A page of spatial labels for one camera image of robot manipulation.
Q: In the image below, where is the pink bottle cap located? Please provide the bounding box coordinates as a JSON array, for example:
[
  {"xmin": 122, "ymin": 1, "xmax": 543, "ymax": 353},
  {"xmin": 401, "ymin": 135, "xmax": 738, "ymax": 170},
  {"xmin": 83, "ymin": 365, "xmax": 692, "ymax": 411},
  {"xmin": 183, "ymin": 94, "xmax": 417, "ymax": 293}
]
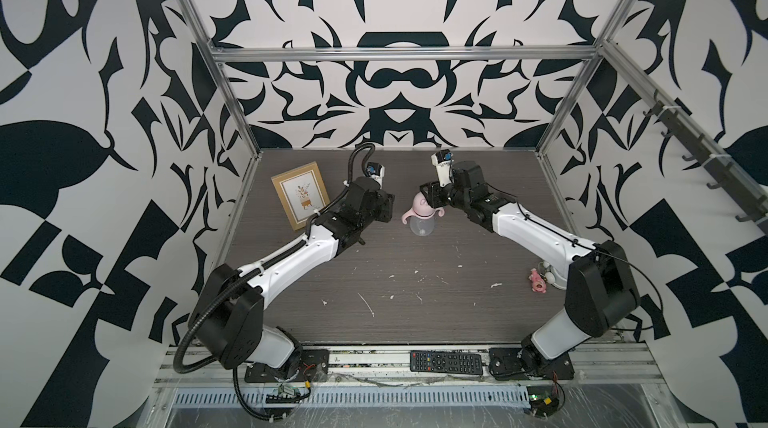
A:
[{"xmin": 407, "ymin": 193, "xmax": 435, "ymax": 219}]

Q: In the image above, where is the white cable duct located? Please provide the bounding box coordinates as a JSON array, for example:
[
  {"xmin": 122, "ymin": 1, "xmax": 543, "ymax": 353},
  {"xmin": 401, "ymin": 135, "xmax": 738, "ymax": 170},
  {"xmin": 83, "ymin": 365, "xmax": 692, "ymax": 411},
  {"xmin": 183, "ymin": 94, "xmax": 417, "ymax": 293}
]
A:
[{"xmin": 172, "ymin": 385, "xmax": 530, "ymax": 409}]

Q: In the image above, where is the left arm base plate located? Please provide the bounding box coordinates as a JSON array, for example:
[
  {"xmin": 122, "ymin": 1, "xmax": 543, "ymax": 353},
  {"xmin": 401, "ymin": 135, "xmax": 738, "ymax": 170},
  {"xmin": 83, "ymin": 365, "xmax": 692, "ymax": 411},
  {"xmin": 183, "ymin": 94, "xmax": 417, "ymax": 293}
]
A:
[{"xmin": 244, "ymin": 348, "xmax": 330, "ymax": 384}]

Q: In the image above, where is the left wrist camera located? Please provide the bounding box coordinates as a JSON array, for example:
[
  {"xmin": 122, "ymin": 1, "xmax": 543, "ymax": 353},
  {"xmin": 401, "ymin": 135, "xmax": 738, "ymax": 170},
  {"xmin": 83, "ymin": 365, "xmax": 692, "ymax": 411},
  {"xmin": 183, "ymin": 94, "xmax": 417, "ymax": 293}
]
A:
[{"xmin": 364, "ymin": 162, "xmax": 385, "ymax": 187}]

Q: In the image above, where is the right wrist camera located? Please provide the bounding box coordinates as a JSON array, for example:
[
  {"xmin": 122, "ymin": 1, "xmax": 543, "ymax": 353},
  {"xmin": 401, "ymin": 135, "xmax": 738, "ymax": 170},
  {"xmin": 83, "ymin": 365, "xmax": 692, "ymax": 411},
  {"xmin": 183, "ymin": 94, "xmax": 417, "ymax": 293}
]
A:
[{"xmin": 430, "ymin": 149, "xmax": 453, "ymax": 188}]

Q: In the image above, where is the wall hook rail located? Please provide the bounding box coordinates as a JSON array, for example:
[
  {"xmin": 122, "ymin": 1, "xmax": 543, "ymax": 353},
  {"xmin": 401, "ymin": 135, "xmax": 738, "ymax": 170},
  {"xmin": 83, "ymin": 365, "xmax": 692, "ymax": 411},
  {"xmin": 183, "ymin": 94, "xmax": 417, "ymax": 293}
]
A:
[{"xmin": 643, "ymin": 91, "xmax": 767, "ymax": 235}]

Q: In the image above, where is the pink bottle handle ring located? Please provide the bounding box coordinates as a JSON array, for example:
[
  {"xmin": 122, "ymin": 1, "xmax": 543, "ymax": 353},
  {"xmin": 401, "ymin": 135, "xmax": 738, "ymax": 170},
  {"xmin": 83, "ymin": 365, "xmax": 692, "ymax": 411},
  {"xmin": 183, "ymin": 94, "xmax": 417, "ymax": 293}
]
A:
[{"xmin": 401, "ymin": 205, "xmax": 446, "ymax": 226}]

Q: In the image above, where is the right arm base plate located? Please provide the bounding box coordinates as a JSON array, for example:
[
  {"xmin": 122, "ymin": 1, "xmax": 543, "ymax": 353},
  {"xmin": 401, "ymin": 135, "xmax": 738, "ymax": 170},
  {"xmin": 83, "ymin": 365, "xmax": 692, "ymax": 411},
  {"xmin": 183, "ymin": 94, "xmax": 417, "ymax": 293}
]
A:
[{"xmin": 488, "ymin": 347, "xmax": 575, "ymax": 381}]

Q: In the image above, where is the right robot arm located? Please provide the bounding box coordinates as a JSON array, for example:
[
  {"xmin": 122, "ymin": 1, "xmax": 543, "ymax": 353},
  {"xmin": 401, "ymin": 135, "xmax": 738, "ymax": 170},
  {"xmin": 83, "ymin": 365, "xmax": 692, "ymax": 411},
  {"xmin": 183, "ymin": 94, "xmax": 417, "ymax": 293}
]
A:
[{"xmin": 420, "ymin": 150, "xmax": 640, "ymax": 380}]

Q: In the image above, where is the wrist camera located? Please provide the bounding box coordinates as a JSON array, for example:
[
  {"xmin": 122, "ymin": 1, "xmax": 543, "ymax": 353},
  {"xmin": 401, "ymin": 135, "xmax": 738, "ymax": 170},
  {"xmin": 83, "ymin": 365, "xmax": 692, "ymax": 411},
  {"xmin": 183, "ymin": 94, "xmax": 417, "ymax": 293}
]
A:
[
  {"xmin": 364, "ymin": 162, "xmax": 385, "ymax": 187},
  {"xmin": 430, "ymin": 149, "xmax": 453, "ymax": 188}
]

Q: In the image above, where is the wooden picture frame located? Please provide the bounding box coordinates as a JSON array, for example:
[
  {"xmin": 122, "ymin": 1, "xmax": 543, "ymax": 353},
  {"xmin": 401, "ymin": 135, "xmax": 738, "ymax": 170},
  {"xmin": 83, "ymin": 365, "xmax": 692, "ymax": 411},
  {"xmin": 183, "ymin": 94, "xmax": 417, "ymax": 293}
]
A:
[{"xmin": 271, "ymin": 162, "xmax": 330, "ymax": 231}]

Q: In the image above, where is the pink toy figure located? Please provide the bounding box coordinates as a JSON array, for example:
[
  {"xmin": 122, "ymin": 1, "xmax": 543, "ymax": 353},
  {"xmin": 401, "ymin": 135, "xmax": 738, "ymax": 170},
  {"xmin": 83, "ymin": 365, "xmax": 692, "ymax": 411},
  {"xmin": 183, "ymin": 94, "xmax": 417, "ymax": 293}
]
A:
[{"xmin": 528, "ymin": 269, "xmax": 547, "ymax": 293}]

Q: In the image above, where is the black remote control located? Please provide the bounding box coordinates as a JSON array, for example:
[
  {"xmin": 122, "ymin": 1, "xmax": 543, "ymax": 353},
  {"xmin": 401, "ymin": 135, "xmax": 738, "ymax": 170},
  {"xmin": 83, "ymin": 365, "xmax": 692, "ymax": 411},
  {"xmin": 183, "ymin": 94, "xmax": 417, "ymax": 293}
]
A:
[{"xmin": 409, "ymin": 351, "xmax": 483, "ymax": 376}]

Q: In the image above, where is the clear baby bottle body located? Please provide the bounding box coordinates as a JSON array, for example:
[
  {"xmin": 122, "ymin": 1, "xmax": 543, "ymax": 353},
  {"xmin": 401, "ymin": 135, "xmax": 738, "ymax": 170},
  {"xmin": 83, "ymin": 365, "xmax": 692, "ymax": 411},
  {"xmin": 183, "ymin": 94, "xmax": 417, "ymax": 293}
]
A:
[{"xmin": 408, "ymin": 216, "xmax": 436, "ymax": 237}]

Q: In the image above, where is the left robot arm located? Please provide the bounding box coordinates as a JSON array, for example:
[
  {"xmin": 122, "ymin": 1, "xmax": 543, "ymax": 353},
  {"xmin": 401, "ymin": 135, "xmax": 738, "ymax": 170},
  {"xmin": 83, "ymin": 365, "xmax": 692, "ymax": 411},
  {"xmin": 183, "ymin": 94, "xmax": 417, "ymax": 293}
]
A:
[{"xmin": 173, "ymin": 142, "xmax": 394, "ymax": 423}]

